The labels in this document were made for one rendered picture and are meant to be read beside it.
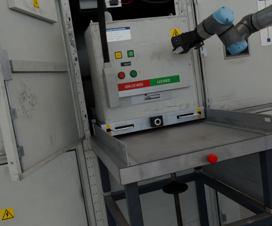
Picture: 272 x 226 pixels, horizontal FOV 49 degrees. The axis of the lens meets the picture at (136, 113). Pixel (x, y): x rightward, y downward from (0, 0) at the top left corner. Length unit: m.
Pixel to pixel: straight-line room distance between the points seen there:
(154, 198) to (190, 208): 0.25
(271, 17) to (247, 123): 0.42
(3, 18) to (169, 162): 0.76
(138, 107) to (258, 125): 0.55
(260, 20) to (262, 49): 0.69
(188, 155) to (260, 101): 1.06
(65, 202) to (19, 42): 0.85
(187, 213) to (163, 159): 0.94
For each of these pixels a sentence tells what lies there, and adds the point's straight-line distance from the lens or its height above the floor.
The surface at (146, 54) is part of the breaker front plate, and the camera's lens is 1.47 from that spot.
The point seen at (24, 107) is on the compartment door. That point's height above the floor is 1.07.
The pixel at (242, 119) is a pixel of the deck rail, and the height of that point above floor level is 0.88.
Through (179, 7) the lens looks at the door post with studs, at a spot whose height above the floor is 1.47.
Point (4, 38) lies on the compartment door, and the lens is 1.15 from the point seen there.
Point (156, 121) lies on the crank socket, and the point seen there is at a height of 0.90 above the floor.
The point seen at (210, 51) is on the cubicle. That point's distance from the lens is 1.81.
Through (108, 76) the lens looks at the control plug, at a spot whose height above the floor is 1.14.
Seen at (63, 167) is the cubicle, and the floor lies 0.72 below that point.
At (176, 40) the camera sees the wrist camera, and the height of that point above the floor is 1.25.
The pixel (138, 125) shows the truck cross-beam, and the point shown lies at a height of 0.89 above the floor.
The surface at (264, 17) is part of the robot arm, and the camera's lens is 1.33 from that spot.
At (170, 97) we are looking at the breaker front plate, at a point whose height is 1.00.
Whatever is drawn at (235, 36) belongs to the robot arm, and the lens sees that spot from 1.29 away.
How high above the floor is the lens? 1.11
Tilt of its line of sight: 6 degrees down
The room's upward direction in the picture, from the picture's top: 8 degrees counter-clockwise
